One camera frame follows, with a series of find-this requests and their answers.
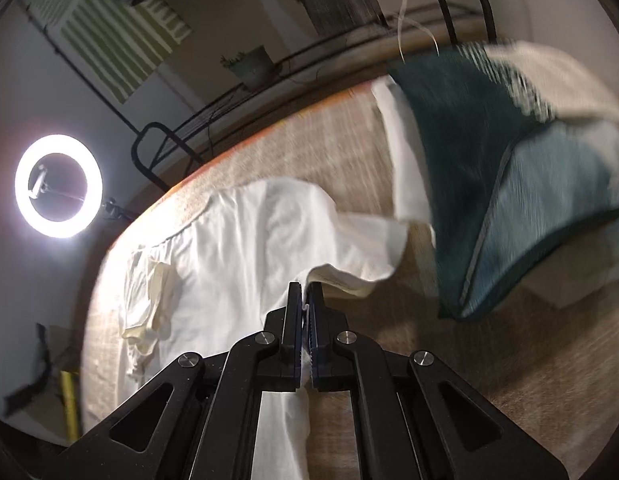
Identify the phone holder clamp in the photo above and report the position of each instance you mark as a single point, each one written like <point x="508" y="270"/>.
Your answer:
<point x="37" y="182"/>

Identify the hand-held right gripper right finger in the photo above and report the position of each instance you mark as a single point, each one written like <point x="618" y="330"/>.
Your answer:
<point x="317" y="322"/>

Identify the green striped wall hanging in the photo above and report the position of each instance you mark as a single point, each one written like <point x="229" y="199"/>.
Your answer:
<point x="109" y="40"/>

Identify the potted plant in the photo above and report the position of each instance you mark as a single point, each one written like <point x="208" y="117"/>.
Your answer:
<point x="252" y="67"/>

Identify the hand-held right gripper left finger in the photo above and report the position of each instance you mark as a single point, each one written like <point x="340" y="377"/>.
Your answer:
<point x="293" y="322"/>

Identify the pale folded garment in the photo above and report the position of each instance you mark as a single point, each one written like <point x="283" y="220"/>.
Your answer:
<point x="402" y="160"/>

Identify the black metal clothes rack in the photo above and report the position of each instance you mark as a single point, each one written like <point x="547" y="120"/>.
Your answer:
<point x="149" y="135"/>

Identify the white shirt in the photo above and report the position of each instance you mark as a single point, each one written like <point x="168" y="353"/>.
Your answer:
<point x="239" y="240"/>

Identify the black light tripod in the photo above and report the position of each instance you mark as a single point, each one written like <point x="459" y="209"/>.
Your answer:
<point x="116" y="210"/>

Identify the beige checked blanket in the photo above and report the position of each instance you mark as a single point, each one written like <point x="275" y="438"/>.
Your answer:
<point x="314" y="145"/>

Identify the dark green colour-block garment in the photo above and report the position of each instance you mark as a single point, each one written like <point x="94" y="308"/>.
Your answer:
<point x="454" y="150"/>

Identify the yellow plastic object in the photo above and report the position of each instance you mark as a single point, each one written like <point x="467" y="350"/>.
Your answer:
<point x="70" y="405"/>

